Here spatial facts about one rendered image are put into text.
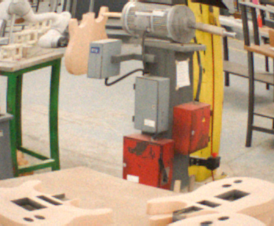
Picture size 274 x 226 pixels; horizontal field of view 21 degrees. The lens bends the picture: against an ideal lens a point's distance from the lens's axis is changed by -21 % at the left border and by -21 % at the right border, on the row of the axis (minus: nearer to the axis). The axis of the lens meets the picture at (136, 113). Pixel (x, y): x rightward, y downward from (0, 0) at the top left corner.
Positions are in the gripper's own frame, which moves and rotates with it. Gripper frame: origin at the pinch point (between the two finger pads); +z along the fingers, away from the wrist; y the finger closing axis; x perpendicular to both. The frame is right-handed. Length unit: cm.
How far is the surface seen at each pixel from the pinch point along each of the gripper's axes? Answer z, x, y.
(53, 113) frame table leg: -40, -54, -14
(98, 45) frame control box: 36.5, 8.5, 28.9
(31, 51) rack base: -51, -8, 0
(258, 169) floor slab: 52, -122, -140
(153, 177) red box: 66, -60, 24
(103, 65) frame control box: 39.6, -2.6, 28.5
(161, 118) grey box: 64, -30, 14
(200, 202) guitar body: 208, 21, 189
